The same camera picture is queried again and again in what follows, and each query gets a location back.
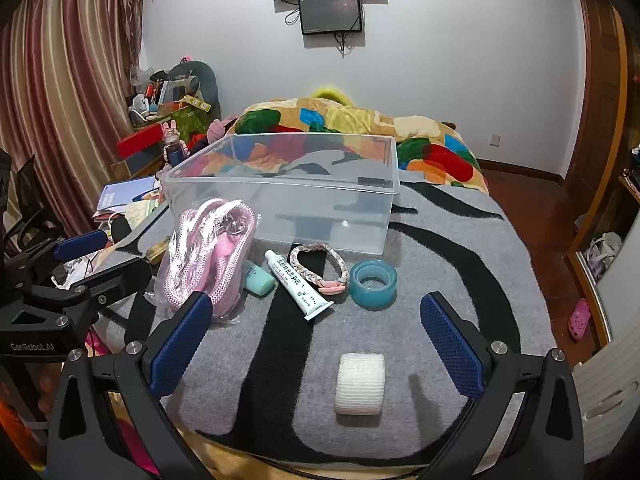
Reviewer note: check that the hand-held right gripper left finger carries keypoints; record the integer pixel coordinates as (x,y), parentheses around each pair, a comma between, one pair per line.
(182,342)

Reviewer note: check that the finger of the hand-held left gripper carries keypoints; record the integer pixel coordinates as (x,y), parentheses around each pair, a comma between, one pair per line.
(132,237)
(80,246)

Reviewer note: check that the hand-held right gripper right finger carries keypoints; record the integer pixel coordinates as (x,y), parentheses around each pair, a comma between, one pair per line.
(452,347)

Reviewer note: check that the small mint green bottle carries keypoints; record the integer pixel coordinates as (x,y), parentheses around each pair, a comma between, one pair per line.
(260,280)

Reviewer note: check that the white gauze roll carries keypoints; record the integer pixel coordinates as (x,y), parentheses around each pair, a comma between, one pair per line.
(360,385)

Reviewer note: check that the teal tape roll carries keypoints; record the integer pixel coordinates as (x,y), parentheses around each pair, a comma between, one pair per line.
(357,291)

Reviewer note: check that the white ointment tube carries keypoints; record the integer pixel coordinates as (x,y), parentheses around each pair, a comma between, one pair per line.
(296,285)

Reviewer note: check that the clear plastic storage box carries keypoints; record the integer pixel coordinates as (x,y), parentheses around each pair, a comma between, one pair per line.
(300,200)

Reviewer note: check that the loose papers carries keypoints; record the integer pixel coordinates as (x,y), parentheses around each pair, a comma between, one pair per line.
(142,212)

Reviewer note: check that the brown wooden object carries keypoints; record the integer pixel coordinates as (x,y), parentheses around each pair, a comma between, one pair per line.
(156,251)

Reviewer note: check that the blue paper folder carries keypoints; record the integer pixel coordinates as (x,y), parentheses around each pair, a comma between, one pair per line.
(120,192)

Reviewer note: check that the blue bottle with bunny topper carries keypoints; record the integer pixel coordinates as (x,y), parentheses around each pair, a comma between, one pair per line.
(175,154)

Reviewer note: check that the red flat box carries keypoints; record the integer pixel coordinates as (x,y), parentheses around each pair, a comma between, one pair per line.
(142,140)

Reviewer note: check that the pink clog shoe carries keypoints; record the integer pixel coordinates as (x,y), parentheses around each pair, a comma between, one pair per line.
(580,320)

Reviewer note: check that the green cardboard box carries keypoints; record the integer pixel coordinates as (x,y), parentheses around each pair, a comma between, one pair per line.
(192,120)

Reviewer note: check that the yellow bedsheet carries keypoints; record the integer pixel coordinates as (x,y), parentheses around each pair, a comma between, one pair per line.
(240,465)

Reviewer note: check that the pile of books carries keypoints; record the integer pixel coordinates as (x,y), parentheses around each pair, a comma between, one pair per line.
(150,102)

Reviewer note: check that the pink plush toy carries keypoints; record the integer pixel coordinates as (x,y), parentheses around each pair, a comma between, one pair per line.
(219,130)

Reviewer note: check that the striped pink curtain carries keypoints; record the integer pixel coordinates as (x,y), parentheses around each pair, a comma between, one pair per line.
(65,85)

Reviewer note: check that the white cabinet door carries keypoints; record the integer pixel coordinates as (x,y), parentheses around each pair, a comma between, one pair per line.
(615,385)

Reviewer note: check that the grey neck pillow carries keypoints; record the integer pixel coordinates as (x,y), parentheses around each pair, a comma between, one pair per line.
(206,80)

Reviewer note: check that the white handbag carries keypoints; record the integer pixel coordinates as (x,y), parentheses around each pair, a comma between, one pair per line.
(602,250)

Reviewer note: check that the colourful patterned blanket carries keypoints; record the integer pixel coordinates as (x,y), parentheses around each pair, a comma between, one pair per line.
(425,135)

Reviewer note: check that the yellow round cushion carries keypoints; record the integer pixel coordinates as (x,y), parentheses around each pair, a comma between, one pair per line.
(330,93)

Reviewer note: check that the wooden wardrobe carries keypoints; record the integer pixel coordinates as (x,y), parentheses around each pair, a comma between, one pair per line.
(605,85)

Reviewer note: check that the white wall socket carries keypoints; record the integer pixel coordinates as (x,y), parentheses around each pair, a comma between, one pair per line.
(495,140)

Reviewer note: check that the small black wall screen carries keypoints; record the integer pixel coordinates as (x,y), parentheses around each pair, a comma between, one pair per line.
(330,12)

